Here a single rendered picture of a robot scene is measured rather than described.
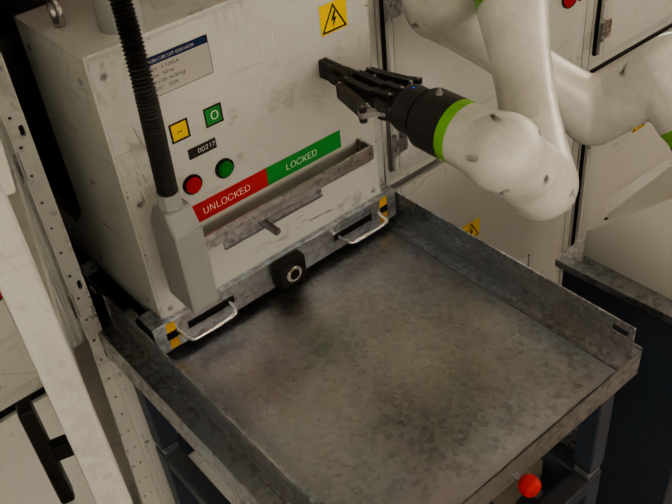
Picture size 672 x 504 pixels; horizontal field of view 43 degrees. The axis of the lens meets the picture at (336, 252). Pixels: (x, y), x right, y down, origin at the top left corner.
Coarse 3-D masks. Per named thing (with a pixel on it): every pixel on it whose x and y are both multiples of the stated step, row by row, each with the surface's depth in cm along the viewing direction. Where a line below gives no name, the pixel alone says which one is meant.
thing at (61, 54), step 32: (64, 0) 126; (160, 0) 123; (192, 0) 122; (224, 0) 120; (32, 32) 120; (64, 32) 117; (96, 32) 116; (32, 64) 127; (64, 64) 116; (64, 96) 122; (64, 128) 130; (96, 128) 118; (64, 160) 139; (96, 160) 125; (96, 192) 133; (64, 224) 160; (96, 224) 142; (128, 224) 128; (96, 256) 152; (128, 256) 136; (128, 288) 145
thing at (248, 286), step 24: (384, 192) 161; (360, 216) 158; (312, 240) 152; (336, 240) 157; (264, 264) 147; (312, 264) 155; (240, 288) 146; (264, 288) 150; (192, 312) 141; (216, 312) 145; (168, 336) 140
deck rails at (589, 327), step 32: (416, 224) 162; (448, 224) 154; (448, 256) 156; (480, 256) 151; (512, 288) 148; (544, 288) 141; (128, 320) 142; (544, 320) 141; (576, 320) 139; (608, 320) 133; (160, 352) 135; (608, 352) 134; (192, 384) 129; (224, 416) 123; (256, 448) 118; (288, 480) 114
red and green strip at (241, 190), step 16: (320, 144) 144; (336, 144) 147; (288, 160) 141; (304, 160) 144; (256, 176) 138; (272, 176) 140; (224, 192) 135; (240, 192) 137; (208, 208) 134; (224, 208) 137
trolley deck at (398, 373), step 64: (384, 256) 159; (256, 320) 148; (320, 320) 147; (384, 320) 145; (448, 320) 144; (512, 320) 142; (256, 384) 136; (320, 384) 135; (384, 384) 134; (448, 384) 133; (512, 384) 132; (576, 384) 131; (320, 448) 125; (384, 448) 124; (448, 448) 123; (512, 448) 122
